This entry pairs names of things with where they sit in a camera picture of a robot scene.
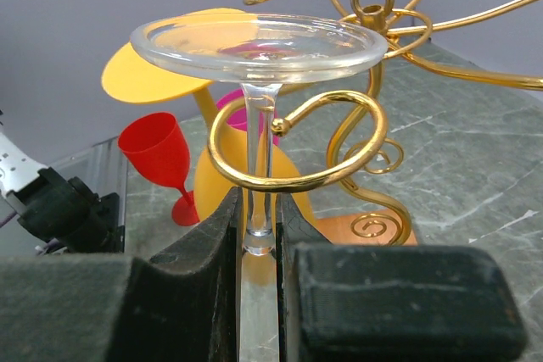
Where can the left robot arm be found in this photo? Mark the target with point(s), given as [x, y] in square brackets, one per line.
[65, 214]

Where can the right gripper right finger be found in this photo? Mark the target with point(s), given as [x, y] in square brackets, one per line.
[380, 303]

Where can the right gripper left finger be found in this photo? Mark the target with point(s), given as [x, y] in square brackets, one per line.
[180, 305]

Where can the clear wine glass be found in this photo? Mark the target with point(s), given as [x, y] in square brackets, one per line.
[263, 52]

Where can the red plastic wine glass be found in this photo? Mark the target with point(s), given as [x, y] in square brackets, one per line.
[156, 147]

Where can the magenta plastic wine glass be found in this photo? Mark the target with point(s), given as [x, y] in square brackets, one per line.
[237, 120]

